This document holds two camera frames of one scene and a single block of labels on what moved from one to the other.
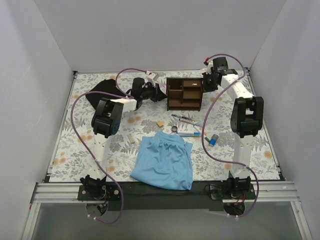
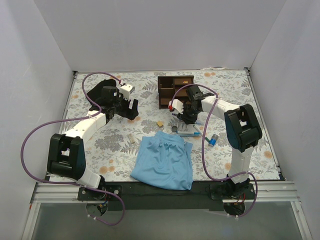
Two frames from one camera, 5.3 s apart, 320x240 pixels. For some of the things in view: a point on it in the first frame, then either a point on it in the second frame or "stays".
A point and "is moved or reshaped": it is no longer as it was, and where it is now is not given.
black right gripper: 207,81 → 186,117
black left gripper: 155,92 → 130,110
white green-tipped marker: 205,137 stays
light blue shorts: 165,160 stays
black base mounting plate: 127,196 stays
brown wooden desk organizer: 184,94 is moved or reshaped
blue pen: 196,134 stays
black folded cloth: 108,85 stays
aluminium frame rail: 52,193 stays
